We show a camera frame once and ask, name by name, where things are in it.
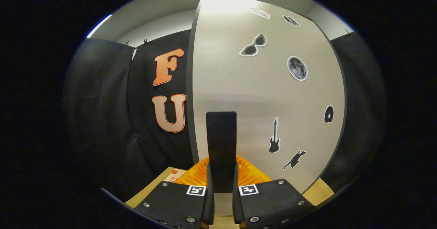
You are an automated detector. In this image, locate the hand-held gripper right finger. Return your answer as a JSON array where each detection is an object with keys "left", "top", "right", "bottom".
[{"left": 233, "top": 156, "right": 316, "bottom": 229}]

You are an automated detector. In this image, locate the dark grey shoe cabinet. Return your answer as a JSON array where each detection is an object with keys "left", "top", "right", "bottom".
[{"left": 186, "top": 0, "right": 349, "bottom": 195}]

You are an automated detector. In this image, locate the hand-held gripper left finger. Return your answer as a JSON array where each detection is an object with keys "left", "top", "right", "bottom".
[{"left": 134, "top": 157, "right": 215, "bottom": 229}]

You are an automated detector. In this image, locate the black door handle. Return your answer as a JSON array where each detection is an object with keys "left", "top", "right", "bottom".
[{"left": 206, "top": 111, "right": 237, "bottom": 193}]

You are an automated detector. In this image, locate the white book with orange cover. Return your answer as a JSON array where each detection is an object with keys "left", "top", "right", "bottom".
[{"left": 166, "top": 167, "right": 187, "bottom": 183}]

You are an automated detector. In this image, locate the long ceiling light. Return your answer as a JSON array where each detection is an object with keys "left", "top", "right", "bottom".
[{"left": 86, "top": 14, "right": 112, "bottom": 39}]

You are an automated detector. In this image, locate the black backdrop cloth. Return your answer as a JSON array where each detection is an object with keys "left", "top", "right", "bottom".
[{"left": 63, "top": 29, "right": 386, "bottom": 202}]

